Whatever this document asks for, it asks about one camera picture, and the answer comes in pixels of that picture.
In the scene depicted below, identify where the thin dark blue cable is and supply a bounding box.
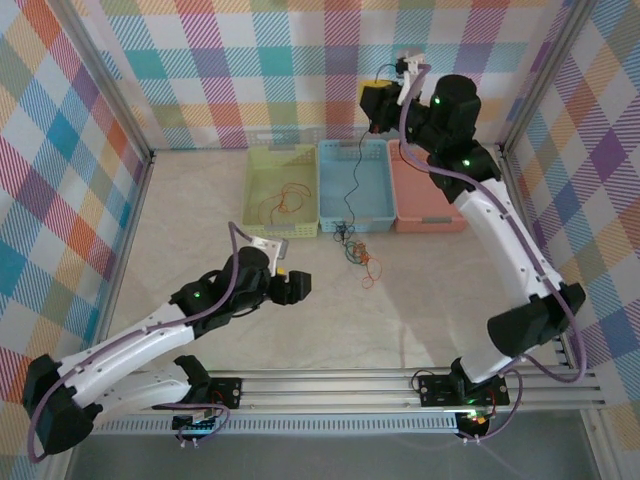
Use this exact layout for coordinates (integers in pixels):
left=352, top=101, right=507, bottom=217
left=333, top=127, right=375, bottom=242

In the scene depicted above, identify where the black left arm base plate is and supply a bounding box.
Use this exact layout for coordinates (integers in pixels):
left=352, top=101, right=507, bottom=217
left=207, top=377, right=245, bottom=409

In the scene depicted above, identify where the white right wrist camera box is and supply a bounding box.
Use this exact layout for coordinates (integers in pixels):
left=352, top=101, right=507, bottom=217
left=394, top=48, right=432, bottom=107

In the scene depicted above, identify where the grey slotted cable duct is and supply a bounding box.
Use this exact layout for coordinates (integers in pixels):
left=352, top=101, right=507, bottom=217
left=107, top=410, right=464, bottom=437

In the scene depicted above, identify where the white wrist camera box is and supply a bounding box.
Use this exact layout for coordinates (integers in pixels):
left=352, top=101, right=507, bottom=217
left=394, top=48, right=432, bottom=107
left=248, top=235, right=292, bottom=276

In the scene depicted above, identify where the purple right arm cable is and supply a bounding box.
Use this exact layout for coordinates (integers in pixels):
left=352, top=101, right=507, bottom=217
left=397, top=64, right=587, bottom=446

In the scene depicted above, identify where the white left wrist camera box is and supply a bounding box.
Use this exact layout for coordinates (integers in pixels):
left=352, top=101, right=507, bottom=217
left=248, top=235, right=292, bottom=276

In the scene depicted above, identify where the thin red-brown cable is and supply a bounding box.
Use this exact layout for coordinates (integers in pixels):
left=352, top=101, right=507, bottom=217
left=349, top=239, right=385, bottom=291

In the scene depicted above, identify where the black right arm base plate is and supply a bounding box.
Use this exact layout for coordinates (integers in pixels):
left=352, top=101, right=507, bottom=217
left=413, top=372, right=512, bottom=407

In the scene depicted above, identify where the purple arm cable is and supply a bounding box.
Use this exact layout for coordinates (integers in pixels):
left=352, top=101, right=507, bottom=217
left=27, top=222, right=251, bottom=464
left=397, top=64, right=587, bottom=446

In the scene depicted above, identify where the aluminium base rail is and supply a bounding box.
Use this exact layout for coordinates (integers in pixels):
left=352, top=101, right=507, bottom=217
left=59, top=368, right=607, bottom=411

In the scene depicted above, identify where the green plastic basket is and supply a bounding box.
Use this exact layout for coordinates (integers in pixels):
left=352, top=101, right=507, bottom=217
left=241, top=144, right=321, bottom=240

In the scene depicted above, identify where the pink plastic basket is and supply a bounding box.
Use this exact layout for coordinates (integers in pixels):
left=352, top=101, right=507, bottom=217
left=387, top=138, right=469, bottom=235

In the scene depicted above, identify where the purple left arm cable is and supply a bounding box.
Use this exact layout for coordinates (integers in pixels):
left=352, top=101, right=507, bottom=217
left=27, top=222, right=251, bottom=464

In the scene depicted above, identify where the small controller circuit board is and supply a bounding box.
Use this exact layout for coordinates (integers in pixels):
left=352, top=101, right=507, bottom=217
left=457, top=407, right=496, bottom=431
left=171, top=407, right=224, bottom=432

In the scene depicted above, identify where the thin orange cable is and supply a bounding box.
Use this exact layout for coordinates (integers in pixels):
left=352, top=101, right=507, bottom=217
left=257, top=182, right=312, bottom=227

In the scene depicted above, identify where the aluminium frame post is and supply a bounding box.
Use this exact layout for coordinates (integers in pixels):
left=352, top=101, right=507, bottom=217
left=497, top=0, right=599, bottom=156
left=52, top=0, right=155, bottom=169

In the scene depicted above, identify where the blue plastic basket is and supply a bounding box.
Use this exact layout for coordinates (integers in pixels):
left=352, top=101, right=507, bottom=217
left=317, top=139, right=397, bottom=234

